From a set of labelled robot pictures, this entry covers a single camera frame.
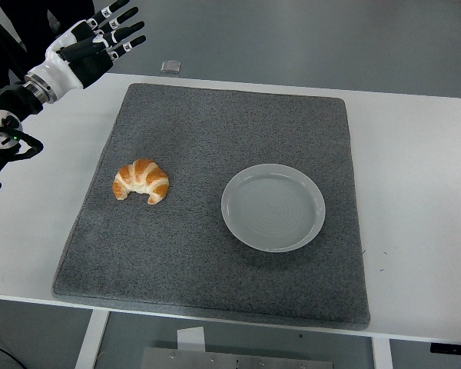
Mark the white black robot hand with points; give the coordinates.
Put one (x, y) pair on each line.
(61, 71)

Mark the golden striped croissant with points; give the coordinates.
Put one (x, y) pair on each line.
(140, 177)

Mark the grey round plate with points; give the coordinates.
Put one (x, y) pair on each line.
(272, 209)

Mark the grey metal plate with screws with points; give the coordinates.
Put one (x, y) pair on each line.
(234, 359)

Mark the person's legs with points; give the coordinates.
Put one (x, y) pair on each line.
(7, 23)

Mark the small grey square floor object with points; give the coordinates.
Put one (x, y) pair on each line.
(171, 66)

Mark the grey square mat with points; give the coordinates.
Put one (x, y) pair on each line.
(215, 134)

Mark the wide white table leg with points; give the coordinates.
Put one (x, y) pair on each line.
(92, 338)

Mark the narrow white table leg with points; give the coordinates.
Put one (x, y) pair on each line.
(381, 353)

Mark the black table control panel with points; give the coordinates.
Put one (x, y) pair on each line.
(453, 348)

